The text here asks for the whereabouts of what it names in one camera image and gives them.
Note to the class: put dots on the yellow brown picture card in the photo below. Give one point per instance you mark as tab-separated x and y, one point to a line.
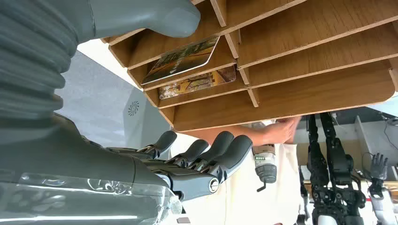
199	82

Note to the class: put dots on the dark spare robot hand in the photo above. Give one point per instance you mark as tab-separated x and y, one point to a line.
378	169

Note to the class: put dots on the grey white power tool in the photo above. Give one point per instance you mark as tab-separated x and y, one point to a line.
265	166

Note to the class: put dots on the grey partition with swirl logo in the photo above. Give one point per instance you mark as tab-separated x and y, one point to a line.
99	102

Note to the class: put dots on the black robot frame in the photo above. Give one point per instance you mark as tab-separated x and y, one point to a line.
332	174

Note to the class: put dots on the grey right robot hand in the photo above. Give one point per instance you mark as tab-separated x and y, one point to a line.
77	161

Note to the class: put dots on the person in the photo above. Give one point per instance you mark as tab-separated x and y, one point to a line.
242	205

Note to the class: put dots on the wooden card rack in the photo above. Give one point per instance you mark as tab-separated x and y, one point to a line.
311	62

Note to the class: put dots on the white-edged picture card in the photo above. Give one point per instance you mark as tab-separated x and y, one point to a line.
183	59

